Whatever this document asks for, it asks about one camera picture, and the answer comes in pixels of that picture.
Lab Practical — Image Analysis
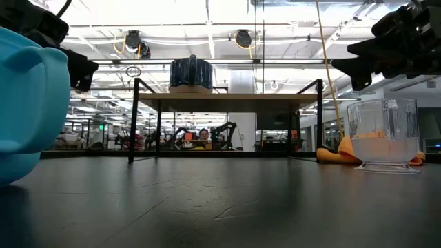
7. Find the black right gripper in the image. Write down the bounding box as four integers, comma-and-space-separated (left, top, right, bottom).
331, 0, 441, 91

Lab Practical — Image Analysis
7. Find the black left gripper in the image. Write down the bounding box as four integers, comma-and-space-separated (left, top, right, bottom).
0, 0, 99, 92

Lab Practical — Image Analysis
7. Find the light blue plastic mug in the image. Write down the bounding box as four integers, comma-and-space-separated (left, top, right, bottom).
0, 26, 72, 187

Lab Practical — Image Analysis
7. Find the clear plastic mug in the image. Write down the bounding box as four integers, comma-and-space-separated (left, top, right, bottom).
346, 97, 421, 174

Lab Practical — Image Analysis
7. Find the dark blue ceramic mug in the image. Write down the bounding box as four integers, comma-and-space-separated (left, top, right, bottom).
168, 54, 214, 94

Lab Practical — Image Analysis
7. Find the wooden shelf with black legs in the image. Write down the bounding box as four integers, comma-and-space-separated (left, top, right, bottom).
127, 77, 325, 163

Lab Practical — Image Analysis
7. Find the orange cloth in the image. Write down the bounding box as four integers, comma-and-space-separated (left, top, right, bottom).
316, 136, 427, 166

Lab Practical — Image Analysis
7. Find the person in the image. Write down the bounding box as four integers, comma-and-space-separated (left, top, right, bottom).
196, 127, 212, 151

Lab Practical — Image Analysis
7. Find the yellow cable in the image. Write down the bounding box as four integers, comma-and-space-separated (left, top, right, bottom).
315, 0, 345, 141

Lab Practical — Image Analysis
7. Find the hanging wire loop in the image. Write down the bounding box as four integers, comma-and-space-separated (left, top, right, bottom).
125, 65, 142, 79

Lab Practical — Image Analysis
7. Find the black ceiling cable reel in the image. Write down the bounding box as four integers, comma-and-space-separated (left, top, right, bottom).
234, 29, 254, 49
123, 30, 152, 59

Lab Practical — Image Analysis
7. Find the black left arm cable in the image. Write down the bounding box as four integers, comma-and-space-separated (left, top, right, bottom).
56, 0, 73, 18

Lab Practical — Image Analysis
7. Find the black hanging cable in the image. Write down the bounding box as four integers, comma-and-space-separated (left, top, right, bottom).
254, 0, 265, 94

